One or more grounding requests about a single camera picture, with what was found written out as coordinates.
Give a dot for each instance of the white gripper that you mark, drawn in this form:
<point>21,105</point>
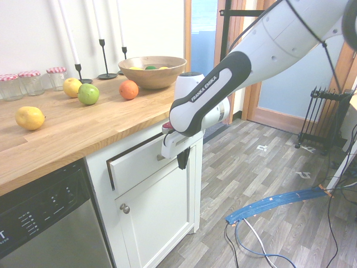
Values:
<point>170,146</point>

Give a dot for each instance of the white drawer with wooden inside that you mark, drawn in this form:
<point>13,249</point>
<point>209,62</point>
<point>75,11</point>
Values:
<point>134,170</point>

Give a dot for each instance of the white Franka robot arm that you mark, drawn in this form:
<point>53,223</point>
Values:
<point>279,47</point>

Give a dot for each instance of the round metal cabinet knob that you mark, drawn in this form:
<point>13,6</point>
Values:
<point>124,208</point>

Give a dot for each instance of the large wooden bowl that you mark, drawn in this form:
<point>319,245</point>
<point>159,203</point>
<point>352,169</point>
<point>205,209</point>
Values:
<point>156,78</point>

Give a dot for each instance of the orange fruit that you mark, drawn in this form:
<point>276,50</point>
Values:
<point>129,90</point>

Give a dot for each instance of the yellow lemon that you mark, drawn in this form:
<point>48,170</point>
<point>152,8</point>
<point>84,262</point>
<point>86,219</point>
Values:
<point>164,67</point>

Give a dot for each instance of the green lime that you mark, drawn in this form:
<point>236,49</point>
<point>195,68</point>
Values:
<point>150,67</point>

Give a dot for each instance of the yellow banana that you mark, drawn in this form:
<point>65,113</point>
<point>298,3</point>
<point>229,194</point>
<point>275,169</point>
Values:
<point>136,68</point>

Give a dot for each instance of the wooden framed glass door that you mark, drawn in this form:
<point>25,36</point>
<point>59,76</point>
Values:
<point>279,97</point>

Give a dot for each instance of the green apple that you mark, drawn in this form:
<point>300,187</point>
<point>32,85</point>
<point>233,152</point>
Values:
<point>88,95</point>

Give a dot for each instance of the black candle holder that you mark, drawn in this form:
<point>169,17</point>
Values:
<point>102,43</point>
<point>78,68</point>
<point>124,50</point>

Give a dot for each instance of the yellow apple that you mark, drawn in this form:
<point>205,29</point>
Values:
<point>71,88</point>

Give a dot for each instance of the black metal stand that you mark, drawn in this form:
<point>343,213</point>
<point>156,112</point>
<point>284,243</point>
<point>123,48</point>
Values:
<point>227,28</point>

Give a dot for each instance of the black oil radiator heater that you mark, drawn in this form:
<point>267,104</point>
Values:
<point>320,120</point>

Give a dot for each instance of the stainless steel dishwasher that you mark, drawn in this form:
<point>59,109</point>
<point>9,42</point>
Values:
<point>55,229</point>

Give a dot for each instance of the tall white candle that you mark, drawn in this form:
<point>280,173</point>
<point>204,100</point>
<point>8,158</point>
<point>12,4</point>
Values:
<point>69,36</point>
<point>98,19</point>
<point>120,25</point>

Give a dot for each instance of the glass jar with checkered lid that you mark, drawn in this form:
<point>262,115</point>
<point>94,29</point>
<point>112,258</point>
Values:
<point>9,89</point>
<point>30,83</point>
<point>56,79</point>

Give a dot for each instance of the yellow pear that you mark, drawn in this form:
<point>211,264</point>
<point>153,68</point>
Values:
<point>29,118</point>

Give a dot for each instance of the wooden door frame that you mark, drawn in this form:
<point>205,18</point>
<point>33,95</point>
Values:
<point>187,42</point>

